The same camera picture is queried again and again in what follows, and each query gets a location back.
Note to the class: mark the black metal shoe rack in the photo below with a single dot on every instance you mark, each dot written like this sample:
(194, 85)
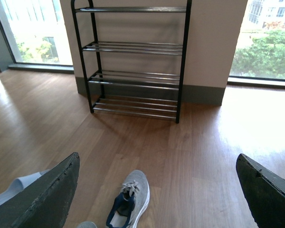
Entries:
(132, 54)

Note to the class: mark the grey knit sneaker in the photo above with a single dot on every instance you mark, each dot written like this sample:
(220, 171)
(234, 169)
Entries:
(86, 224)
(131, 203)

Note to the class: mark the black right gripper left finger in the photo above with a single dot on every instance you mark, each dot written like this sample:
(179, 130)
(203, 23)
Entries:
(44, 203)

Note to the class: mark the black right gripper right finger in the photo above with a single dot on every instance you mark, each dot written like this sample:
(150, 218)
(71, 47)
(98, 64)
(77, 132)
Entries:
(264, 192)

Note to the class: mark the light blue slide slipper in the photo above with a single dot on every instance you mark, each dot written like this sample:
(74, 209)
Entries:
(18, 185)

